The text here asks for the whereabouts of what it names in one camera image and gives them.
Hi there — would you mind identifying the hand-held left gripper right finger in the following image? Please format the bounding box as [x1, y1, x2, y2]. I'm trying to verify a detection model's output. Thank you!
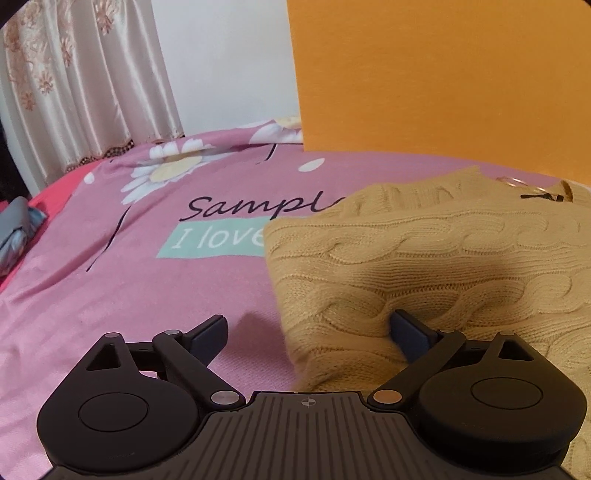
[368, 310, 539, 411]

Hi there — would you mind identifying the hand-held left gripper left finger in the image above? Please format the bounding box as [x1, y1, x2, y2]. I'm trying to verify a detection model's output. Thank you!
[81, 315, 245, 409]

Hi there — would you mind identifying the beige cable-knit sweater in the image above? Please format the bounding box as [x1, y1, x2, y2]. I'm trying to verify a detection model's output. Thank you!
[263, 166, 591, 480]

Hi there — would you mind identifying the clear plastic clothes hanger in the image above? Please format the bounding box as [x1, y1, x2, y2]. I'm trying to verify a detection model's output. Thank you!
[495, 175, 555, 195]

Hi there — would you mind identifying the pink floral printed bedsheet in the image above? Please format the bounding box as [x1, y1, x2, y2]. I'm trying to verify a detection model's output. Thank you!
[0, 117, 591, 467]

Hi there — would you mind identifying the grey blue cloth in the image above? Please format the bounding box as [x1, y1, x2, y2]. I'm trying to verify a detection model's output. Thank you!
[0, 196, 49, 278]

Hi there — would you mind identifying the orange headboard panel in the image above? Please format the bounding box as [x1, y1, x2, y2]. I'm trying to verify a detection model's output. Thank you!
[286, 0, 591, 189]

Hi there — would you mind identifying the cream floral curtain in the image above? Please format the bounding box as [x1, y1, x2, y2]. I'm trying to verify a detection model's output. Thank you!
[2, 0, 185, 172]

